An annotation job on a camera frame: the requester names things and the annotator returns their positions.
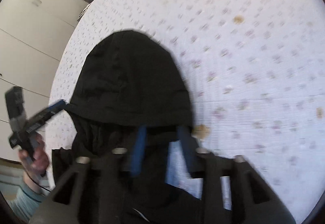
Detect light blue left sleeve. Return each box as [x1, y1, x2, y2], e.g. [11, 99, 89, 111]
[7, 183, 46, 223]

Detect white floral quilted bedspread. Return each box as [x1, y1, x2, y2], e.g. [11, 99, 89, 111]
[50, 0, 324, 223]

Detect black hooded jacket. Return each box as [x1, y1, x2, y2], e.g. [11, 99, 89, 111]
[52, 30, 200, 223]

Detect person's left hand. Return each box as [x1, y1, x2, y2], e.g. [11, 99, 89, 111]
[18, 133, 50, 194]

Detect white wardrobe doors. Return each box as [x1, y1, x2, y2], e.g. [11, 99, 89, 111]
[0, 0, 99, 164]

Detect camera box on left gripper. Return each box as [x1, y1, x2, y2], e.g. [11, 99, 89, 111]
[5, 86, 26, 132]

